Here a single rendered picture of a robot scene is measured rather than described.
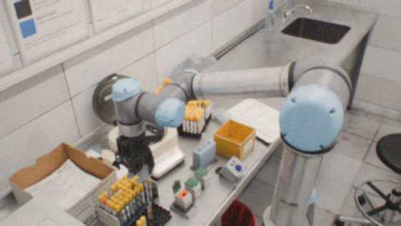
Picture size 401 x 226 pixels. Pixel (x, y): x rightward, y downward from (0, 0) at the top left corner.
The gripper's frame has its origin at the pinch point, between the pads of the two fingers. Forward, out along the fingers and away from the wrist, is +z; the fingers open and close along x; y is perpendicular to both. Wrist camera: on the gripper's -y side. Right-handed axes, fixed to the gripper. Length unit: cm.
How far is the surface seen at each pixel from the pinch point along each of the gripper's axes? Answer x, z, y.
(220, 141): 1.6, 14.1, -43.2
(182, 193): 5.5, 13.8, -11.3
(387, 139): 57, 44, -125
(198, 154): 0.2, 11.5, -29.6
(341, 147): 25, 109, -190
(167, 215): 4.2, 19.0, -4.0
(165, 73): -51, 11, -73
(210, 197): 11.1, 21.5, -21.1
